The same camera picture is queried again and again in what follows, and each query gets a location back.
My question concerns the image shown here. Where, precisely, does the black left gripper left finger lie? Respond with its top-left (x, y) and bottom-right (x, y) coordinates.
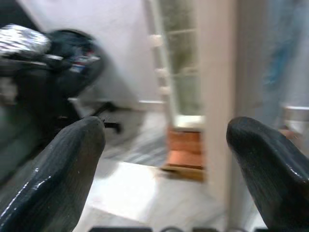
top-left (0, 116), bottom-right (106, 232)

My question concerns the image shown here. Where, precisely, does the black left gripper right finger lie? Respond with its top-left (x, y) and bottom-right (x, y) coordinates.
top-left (227, 116), bottom-right (309, 232)

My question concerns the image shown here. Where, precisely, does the white fridge door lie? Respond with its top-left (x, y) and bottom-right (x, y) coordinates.
top-left (197, 0), bottom-right (309, 232)

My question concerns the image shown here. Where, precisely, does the white fridge body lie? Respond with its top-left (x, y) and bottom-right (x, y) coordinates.
top-left (146, 0), bottom-right (206, 129)

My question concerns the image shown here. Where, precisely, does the light wooden board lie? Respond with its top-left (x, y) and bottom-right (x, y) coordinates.
top-left (161, 164), bottom-right (206, 182)

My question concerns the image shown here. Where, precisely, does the orange clay brick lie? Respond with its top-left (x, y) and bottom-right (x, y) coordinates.
top-left (167, 130), bottom-right (205, 170)

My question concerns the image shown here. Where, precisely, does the black office chair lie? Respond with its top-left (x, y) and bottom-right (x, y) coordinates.
top-left (0, 28), bottom-right (123, 185)

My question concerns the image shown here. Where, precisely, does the black white striped cloth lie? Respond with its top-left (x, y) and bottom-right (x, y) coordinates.
top-left (0, 23), bottom-right (52, 60)

